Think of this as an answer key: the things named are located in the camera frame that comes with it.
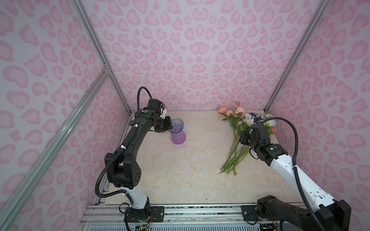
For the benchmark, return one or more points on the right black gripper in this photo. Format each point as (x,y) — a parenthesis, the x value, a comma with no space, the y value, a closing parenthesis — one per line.
(243,136)

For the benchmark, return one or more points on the pile of artificial flowers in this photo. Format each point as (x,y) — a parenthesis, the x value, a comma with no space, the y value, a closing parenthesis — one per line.
(244,150)

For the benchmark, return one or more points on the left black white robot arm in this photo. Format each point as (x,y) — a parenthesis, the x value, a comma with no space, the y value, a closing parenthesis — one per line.
(121,167)

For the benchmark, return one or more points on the purple blue glass vase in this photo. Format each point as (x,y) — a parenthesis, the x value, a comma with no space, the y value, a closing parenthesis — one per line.
(178,135)

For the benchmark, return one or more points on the left aluminium frame profile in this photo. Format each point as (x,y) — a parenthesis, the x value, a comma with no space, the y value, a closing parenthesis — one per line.
(18,200)

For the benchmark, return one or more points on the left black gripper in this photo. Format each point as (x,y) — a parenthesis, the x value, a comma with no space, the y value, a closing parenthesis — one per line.
(168,126)

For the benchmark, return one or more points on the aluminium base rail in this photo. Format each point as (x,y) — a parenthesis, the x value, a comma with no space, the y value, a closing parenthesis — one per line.
(184,217)

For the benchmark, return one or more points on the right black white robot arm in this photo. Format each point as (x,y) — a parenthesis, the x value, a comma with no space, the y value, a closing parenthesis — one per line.
(322,211)

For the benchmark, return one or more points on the pink carnation flower stem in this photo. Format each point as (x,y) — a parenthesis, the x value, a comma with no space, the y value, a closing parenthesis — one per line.
(236,117)

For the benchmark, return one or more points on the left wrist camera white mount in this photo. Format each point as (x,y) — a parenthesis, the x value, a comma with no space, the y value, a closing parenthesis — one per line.
(163,112)

